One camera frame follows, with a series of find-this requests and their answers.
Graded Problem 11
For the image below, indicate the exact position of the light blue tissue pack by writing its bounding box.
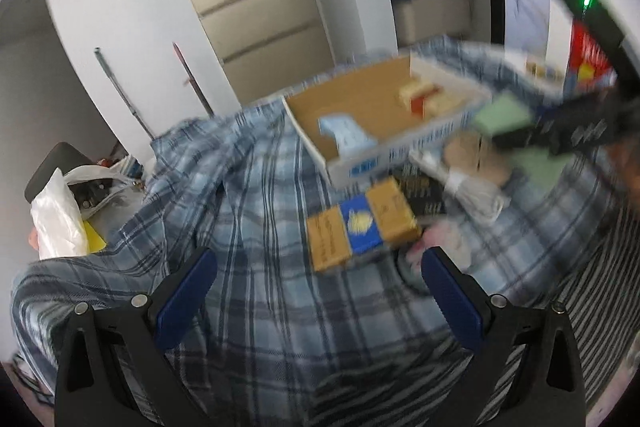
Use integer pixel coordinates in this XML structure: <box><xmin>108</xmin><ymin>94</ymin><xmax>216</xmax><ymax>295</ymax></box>
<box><xmin>318</xmin><ymin>113</ymin><xmax>378</xmax><ymax>157</ymax></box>

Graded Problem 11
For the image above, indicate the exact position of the beige bathroom vanity cabinet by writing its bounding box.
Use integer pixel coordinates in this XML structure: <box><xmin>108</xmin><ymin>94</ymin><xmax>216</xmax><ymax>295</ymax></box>
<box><xmin>392</xmin><ymin>0</ymin><xmax>472</xmax><ymax>46</ymax></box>

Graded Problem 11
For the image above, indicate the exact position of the white cardboard tray box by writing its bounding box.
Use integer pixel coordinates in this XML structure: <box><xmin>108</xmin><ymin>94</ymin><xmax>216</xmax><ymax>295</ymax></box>
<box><xmin>283</xmin><ymin>53</ymin><xmax>492</xmax><ymax>190</ymax></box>

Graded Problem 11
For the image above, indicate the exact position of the red broom handle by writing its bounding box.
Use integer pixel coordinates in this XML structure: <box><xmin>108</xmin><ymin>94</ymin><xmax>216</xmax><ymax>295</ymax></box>
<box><xmin>172</xmin><ymin>42</ymin><xmax>215</xmax><ymax>117</ymax></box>

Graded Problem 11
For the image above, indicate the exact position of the gold yellow box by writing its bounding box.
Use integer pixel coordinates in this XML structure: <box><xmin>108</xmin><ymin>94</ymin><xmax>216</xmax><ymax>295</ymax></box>
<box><xmin>307</xmin><ymin>178</ymin><xmax>422</xmax><ymax>272</ymax></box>

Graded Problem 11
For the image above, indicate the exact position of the round tan silicone mat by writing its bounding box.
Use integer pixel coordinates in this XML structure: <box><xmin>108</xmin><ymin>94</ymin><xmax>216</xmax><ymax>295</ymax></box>
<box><xmin>442</xmin><ymin>130</ymin><xmax>512</xmax><ymax>187</ymax></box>

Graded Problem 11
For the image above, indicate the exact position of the green sponge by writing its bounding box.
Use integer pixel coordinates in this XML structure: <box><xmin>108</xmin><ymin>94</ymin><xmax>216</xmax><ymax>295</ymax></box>
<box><xmin>471</xmin><ymin>91</ymin><xmax>575</xmax><ymax>192</ymax></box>

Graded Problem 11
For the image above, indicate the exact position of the grey mop handle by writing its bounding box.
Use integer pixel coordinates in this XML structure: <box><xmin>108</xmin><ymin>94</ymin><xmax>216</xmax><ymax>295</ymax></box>
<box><xmin>93</xmin><ymin>48</ymin><xmax>155</xmax><ymax>140</ymax></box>

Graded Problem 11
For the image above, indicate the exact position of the white cable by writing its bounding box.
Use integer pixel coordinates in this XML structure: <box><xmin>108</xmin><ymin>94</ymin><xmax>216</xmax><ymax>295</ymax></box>
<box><xmin>408</xmin><ymin>148</ymin><xmax>511</xmax><ymax>226</ymax></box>

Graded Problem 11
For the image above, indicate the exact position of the red gold cigarette box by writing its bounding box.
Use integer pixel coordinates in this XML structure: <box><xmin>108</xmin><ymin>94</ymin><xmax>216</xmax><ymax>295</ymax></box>
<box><xmin>398</xmin><ymin>81</ymin><xmax>464</xmax><ymax>120</ymax></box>

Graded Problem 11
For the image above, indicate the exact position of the red iced tea bottle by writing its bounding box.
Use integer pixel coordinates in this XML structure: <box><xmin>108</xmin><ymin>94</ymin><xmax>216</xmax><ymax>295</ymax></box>
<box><xmin>564</xmin><ymin>20</ymin><xmax>616</xmax><ymax>98</ymax></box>

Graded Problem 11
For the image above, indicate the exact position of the dark chair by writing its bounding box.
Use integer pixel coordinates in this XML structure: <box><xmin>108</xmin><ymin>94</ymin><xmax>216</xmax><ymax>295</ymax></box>
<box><xmin>24</xmin><ymin>142</ymin><xmax>93</xmax><ymax>202</ymax></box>

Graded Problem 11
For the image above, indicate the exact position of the black Face tissue pack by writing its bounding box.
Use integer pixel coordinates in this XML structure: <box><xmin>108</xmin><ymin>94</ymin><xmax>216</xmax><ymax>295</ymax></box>
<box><xmin>392</xmin><ymin>164</ymin><xmax>447</xmax><ymax>227</ymax></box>

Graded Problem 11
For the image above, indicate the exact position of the blue plaid cloth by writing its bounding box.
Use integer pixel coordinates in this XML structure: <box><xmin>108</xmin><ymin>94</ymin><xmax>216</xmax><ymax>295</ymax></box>
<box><xmin>11</xmin><ymin>102</ymin><xmax>639</xmax><ymax>426</ymax></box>

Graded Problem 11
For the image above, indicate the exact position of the white plastic bag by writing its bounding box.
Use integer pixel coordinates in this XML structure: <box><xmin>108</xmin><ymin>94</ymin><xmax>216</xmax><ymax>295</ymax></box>
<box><xmin>30</xmin><ymin>168</ymin><xmax>89</xmax><ymax>260</ymax></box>

